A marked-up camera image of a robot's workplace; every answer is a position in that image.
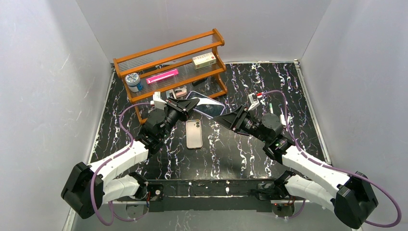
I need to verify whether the phone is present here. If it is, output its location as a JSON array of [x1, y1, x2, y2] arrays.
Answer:
[[186, 91, 225, 118]]

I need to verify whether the pink phone case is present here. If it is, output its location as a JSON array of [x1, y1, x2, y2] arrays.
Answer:
[[185, 120, 203, 149]]

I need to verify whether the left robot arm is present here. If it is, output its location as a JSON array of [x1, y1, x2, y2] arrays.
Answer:
[[61, 98, 199, 225]]

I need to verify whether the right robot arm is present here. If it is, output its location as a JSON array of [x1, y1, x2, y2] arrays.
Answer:
[[213, 106, 378, 229]]

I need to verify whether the grey pink clip tool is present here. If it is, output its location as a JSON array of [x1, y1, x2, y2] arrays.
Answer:
[[166, 89, 187, 99]]

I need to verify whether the green white marker pen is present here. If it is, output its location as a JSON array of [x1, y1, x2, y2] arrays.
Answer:
[[269, 103, 274, 114]]

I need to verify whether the pink flat box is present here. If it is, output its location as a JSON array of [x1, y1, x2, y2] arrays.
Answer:
[[146, 69, 179, 84]]

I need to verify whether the small white clip holder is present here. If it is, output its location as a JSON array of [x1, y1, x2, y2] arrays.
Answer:
[[280, 114, 292, 126]]

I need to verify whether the orange wooden shelf rack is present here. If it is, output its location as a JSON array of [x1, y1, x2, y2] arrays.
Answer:
[[113, 28, 228, 104]]

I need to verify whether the white red cardboard box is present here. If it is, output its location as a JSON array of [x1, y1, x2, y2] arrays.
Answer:
[[192, 52, 217, 70]]

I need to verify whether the blue white round tin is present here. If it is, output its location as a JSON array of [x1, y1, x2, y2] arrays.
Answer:
[[125, 73, 143, 92]]

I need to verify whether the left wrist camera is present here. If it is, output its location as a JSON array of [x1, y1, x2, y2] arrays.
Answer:
[[150, 91, 166, 110]]

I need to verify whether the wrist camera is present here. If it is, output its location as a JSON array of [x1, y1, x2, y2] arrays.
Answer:
[[150, 91, 166, 110], [248, 93, 263, 111]]

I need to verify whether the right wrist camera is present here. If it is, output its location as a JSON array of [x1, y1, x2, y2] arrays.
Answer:
[[248, 93, 263, 111]]

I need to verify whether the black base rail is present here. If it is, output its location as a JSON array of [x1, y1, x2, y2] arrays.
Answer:
[[116, 179, 295, 214]]

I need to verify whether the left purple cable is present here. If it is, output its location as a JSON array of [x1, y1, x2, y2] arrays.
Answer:
[[89, 102, 153, 226]]

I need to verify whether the purple cable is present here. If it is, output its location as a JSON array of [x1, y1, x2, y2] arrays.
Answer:
[[89, 102, 153, 226], [256, 90, 402, 229]]

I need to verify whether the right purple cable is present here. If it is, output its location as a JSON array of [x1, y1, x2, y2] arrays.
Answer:
[[256, 90, 402, 229]]

